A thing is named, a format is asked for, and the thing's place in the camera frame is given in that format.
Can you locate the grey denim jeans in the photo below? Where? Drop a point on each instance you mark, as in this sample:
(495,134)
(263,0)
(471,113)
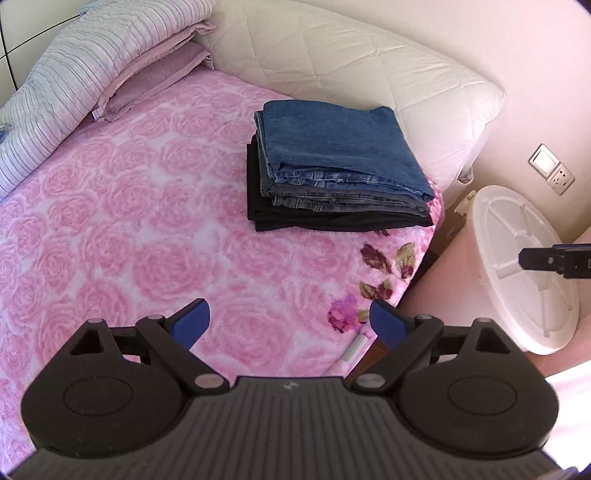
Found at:
(295,201)

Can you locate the white quilted headboard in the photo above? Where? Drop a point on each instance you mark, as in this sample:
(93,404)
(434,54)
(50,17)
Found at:
(369,60)

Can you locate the white wall socket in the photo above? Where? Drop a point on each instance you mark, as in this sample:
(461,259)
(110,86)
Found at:
(561,179)

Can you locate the mauve pillow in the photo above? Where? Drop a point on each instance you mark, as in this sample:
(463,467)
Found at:
(157,81)

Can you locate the light lilac pillow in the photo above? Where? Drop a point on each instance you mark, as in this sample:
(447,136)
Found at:
(152,46)

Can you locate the white wall switch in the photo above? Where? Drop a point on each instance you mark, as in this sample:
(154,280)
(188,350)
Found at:
(544,159)

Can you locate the black pants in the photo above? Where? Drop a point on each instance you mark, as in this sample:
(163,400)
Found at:
(286,220)

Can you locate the white round plastic stool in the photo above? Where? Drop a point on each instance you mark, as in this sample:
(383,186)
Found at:
(503,230)

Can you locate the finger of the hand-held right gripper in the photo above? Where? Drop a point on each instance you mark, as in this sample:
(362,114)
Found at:
(540,261)

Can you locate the blue denim jeans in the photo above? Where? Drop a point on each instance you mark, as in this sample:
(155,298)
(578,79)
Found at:
(332,143)

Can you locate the pink rose-patterned blanket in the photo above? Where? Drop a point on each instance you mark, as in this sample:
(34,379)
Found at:
(138,230)

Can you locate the striped grey pillow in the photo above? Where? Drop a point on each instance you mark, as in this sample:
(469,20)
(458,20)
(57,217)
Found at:
(69,69)

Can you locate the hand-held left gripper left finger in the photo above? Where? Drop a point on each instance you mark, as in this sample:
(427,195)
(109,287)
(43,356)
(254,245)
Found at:
(189,324)

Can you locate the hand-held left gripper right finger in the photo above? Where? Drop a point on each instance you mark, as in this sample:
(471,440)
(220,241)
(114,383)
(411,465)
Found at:
(388,324)

